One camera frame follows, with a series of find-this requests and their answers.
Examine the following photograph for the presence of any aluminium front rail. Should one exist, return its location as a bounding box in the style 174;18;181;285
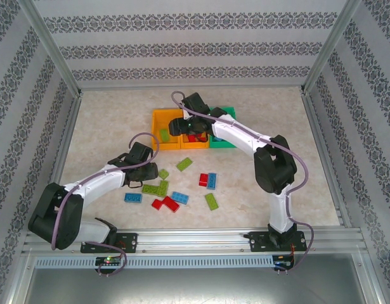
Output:
22;228;369;255

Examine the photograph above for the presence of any aluminium back frame bar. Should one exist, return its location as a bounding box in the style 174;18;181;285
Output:
79;82;305;91

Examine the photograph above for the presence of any left controller circuit board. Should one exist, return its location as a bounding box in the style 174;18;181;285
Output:
95;256;122;266

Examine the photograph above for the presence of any grey metal panel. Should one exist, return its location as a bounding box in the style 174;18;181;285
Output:
23;268;378;304

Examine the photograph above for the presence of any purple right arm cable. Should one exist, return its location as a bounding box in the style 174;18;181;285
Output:
171;91;316;276

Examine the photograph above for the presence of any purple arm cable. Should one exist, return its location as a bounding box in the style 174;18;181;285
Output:
171;91;316;276
51;132;160;277

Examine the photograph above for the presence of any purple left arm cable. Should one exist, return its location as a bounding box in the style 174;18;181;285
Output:
51;132;160;277

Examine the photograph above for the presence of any green plastic bin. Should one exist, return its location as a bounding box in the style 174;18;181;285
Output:
209;106;238;149

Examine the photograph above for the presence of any aluminium frame post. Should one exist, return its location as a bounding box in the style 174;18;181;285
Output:
19;0;83;98
299;0;364;96

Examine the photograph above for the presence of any aluminium side frame rail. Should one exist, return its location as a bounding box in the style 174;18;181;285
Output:
301;91;351;228
34;93;84;231

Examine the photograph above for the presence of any aluminium frame leg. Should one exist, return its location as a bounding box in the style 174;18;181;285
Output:
356;250;390;304
0;250;37;304

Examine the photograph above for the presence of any yellow plastic bin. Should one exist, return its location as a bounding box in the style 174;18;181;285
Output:
180;109;211;149
151;109;184;151

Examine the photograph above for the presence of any grey slotted cable duct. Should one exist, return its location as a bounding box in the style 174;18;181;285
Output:
34;255;275;270

